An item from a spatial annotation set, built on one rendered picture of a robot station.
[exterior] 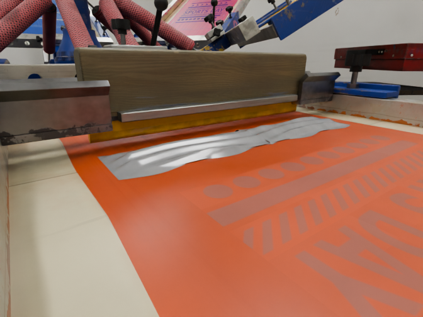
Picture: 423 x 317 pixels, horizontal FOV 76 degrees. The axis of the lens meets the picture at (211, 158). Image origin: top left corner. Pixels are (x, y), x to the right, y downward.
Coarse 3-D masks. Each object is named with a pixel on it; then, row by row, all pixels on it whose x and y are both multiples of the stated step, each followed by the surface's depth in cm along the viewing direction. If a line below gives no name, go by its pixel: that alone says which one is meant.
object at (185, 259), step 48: (96, 144) 32; (144, 144) 32; (96, 192) 20; (144, 192) 20; (144, 240) 15; (192, 240) 15; (240, 240) 15; (192, 288) 12; (240, 288) 12; (288, 288) 12
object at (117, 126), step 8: (272, 104) 45; (280, 104) 46; (288, 104) 48; (296, 104) 49; (208, 112) 38; (216, 112) 39; (224, 112) 40; (232, 112) 41; (240, 112) 42; (248, 112) 42; (144, 120) 33; (152, 120) 33; (160, 120) 34; (168, 120) 35; (176, 120) 35; (184, 120) 36; (120, 128) 31; (128, 128) 32
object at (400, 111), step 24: (336, 96) 50; (360, 96) 47; (384, 120) 45; (408, 120) 42; (0, 144) 22; (0, 168) 18; (0, 192) 16; (0, 216) 14; (0, 240) 12; (0, 264) 11; (0, 288) 10; (0, 312) 9
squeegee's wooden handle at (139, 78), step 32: (96, 64) 27; (128, 64) 29; (160, 64) 31; (192, 64) 33; (224, 64) 36; (256, 64) 39; (288, 64) 43; (128, 96) 30; (160, 96) 32; (192, 96) 35; (224, 96) 38; (256, 96) 41
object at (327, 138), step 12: (240, 120) 44; (252, 120) 45; (264, 120) 45; (276, 120) 45; (288, 120) 45; (336, 120) 45; (324, 132) 37; (336, 132) 37; (348, 132) 37; (360, 132) 37; (372, 132) 38; (384, 132) 38; (396, 132) 38; (408, 132) 38; (276, 144) 32; (288, 144) 32; (300, 144) 32; (312, 144) 32; (324, 144) 32; (336, 144) 32
